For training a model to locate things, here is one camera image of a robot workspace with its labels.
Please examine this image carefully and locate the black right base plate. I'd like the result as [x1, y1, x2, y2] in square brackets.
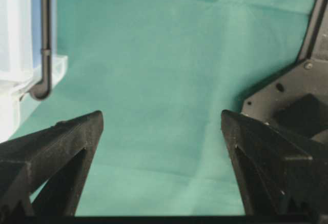
[241, 0, 327, 144]

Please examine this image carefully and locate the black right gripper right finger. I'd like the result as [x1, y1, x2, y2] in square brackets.
[221, 110, 327, 216]

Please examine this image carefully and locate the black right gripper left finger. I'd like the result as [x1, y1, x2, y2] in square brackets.
[1, 111, 104, 216]

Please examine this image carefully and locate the green table cloth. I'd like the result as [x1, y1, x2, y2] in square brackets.
[14, 0, 315, 216]

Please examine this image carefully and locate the clear plastic storage case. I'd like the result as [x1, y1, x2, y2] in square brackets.
[1, 0, 68, 142]

